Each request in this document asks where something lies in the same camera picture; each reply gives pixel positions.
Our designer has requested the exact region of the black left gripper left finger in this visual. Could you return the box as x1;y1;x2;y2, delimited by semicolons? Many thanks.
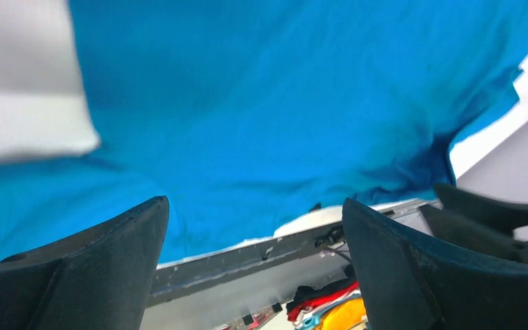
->
0;197;169;330

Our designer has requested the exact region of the blue t shirt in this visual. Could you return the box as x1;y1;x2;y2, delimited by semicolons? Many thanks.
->
0;1;528;262

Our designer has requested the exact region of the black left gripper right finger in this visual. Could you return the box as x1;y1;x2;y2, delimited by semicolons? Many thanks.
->
342;199;528;329

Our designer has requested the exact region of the colourful clothes pile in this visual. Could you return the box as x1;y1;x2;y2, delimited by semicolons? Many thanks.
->
286;277;368;329

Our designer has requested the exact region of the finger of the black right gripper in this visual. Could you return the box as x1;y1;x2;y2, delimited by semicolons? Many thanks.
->
434;184;528;234
419;206;528;264

